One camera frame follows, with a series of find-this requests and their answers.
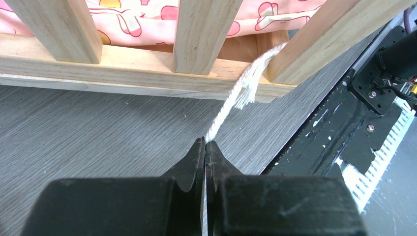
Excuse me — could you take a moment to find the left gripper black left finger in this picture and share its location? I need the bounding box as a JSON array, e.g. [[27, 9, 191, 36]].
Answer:
[[22, 138, 206, 236]]

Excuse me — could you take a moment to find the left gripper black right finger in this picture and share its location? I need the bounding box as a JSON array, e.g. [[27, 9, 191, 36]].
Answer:
[[206, 141, 368, 236]]

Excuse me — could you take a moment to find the wooden slatted pet bed frame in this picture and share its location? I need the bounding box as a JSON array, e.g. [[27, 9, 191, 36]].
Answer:
[[0, 0, 415, 103]]

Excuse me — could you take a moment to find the pink printed cushion with ties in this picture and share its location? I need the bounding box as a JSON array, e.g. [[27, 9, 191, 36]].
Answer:
[[0, 0, 326, 236]]

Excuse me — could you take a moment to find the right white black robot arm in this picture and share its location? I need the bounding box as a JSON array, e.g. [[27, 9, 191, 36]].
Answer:
[[375, 31, 417, 84]]

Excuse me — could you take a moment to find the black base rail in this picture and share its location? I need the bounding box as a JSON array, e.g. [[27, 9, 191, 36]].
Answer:
[[260, 25, 417, 214]]

